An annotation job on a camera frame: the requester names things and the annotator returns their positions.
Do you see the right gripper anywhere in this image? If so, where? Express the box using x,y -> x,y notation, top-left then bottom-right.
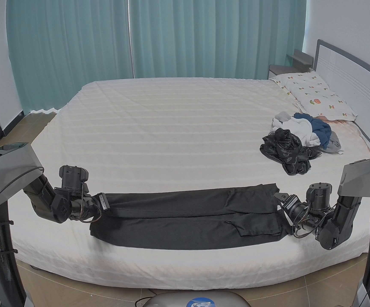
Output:
273,192 -> 309,225

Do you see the white printed pillow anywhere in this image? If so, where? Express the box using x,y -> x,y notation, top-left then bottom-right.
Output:
270,72 -> 358,121

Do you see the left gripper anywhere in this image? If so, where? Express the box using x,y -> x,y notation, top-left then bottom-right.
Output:
89,193 -> 110,219

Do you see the black cable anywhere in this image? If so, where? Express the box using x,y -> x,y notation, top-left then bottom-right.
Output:
134,296 -> 155,307

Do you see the blue-green curtain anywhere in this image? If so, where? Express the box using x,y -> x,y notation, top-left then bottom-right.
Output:
129,0 -> 307,80
7,0 -> 136,114

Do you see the grey bedside table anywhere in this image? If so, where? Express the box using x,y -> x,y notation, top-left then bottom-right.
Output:
268,48 -> 315,79

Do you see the pile of clothes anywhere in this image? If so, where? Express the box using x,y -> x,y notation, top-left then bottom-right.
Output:
259,111 -> 344,176

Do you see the black T-shirt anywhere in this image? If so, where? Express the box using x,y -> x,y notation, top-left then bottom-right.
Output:
89,182 -> 294,250

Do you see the bed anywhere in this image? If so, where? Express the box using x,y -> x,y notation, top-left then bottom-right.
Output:
7,39 -> 370,292

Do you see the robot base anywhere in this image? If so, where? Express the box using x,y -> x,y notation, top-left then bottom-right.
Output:
142,291 -> 248,307

